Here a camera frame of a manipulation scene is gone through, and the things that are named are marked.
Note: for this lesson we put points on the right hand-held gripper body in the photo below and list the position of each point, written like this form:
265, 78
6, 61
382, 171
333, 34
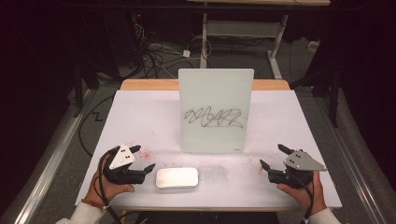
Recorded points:
301, 163

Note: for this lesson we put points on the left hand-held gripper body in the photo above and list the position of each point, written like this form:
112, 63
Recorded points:
122, 158

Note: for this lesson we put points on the white board eraser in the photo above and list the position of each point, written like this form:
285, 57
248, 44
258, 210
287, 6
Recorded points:
176, 177

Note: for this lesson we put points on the person's left hand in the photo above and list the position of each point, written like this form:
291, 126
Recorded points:
107, 189

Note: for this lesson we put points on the person's right hand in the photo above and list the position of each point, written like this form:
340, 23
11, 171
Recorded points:
306, 197

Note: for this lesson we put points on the white table mat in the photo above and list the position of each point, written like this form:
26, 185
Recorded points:
146, 124

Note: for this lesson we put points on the black metal stand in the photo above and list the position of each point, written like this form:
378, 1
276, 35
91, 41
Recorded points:
333, 93
83, 84

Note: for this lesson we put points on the scribbled glass whiteboard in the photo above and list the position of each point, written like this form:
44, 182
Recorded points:
214, 93

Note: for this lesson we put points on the white power adapter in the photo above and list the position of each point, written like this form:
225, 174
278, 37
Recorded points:
186, 53

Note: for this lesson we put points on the aluminium floor rail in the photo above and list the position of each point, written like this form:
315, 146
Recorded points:
351, 161
53, 161

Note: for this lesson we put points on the white metal desk frame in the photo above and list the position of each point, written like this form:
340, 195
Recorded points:
243, 28

